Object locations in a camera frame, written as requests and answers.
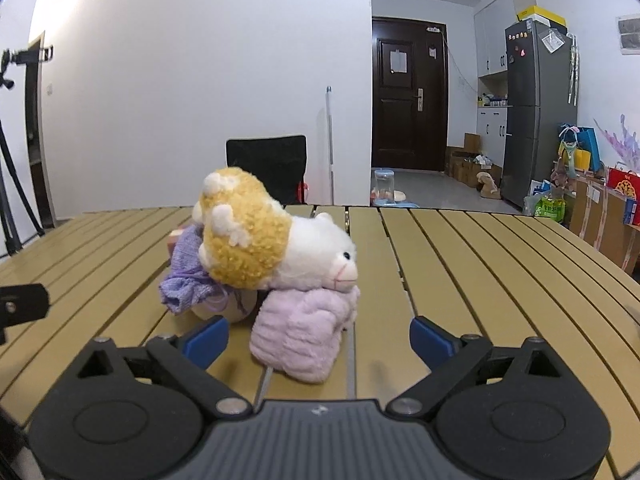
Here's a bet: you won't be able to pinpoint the green printed bag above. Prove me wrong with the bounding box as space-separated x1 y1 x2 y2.
536 195 568 224

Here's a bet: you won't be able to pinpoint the yellow white plush toy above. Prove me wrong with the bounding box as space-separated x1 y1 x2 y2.
192 167 360 292

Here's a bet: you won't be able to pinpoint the red yellow gift box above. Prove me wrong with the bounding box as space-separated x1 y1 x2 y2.
606 167 640 226

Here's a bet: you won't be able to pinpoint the yellow flat box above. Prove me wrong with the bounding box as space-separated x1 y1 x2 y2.
516 6 568 28

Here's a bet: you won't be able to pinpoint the purple knitted cloth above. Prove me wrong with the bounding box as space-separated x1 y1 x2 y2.
159 225 231 317

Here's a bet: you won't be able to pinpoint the narrow dark door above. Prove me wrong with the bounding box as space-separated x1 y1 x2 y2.
25 30 58 231

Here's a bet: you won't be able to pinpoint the brown plush slipper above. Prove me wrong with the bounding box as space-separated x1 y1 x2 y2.
475 172 502 199

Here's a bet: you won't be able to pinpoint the white mop handle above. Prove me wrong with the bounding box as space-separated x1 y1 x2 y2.
325 86 337 206

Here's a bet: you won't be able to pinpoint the dark brown entrance door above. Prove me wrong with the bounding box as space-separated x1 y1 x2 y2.
371 17 448 173

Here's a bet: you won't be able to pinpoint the lilac fleece towel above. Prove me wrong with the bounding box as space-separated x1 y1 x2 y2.
250 285 361 385

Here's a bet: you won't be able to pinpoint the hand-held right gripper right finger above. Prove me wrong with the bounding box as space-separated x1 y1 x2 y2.
386 316 591 418

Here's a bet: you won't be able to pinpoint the grey refrigerator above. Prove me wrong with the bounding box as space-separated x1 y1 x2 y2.
501 19 576 209

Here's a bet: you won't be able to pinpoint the cream round container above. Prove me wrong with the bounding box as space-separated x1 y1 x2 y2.
192 287 260 330

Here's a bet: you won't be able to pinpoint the black tripod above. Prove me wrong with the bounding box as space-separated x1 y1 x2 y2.
0 47 53 256

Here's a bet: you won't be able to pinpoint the white wall panel box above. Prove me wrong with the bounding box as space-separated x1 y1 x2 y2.
616 16 640 55

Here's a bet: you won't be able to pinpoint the clear plastic jar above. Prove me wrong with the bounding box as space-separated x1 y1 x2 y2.
374 167 396 206

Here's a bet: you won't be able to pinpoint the white cabinet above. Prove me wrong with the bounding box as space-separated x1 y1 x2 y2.
474 0 518 173

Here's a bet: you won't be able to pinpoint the black folding chair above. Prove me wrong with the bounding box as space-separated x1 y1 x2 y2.
226 135 308 207

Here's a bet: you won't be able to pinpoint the small cardboard boxes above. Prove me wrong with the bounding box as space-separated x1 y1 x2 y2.
445 132 503 188

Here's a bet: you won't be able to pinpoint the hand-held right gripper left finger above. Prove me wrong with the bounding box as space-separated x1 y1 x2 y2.
50 316 253 418

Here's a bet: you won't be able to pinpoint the brown cardboard box stack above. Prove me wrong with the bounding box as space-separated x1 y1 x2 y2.
570 175 640 273

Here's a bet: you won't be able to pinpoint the blue gift bag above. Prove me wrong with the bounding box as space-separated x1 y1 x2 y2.
559 124 603 173

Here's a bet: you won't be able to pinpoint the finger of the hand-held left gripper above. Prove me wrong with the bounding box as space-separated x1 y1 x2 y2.
0 284 51 345

